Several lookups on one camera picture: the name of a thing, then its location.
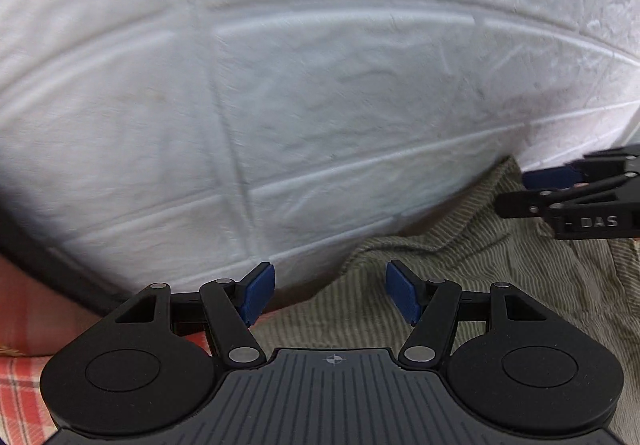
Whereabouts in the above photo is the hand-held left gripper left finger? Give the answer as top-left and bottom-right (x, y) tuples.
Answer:
(90, 262), (277, 368)

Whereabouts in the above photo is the red plaid blanket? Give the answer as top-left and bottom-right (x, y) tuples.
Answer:
(0, 329), (213, 445)

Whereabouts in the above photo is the green white checked shirt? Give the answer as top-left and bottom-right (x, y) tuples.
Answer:
(265, 154), (640, 445)

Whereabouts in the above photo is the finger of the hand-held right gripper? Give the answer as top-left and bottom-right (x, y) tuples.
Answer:
(495, 172), (640, 220)
(522, 144), (640, 190)

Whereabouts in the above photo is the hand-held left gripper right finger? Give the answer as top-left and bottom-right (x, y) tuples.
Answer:
(385, 260), (571, 370)

